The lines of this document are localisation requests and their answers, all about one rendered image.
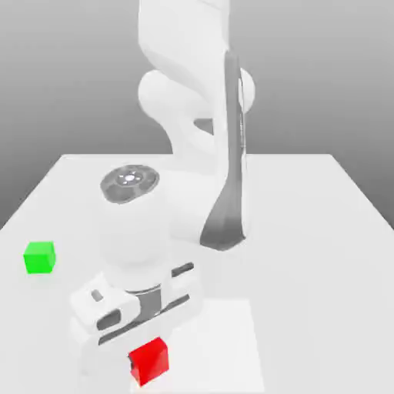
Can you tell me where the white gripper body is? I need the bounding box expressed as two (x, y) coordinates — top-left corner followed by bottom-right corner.
(70, 270), (205, 379)

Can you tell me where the small red cube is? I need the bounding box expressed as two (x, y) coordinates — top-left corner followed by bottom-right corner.
(128, 336), (170, 388)

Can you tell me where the small green cube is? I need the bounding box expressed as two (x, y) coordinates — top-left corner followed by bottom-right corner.
(23, 241), (57, 275)

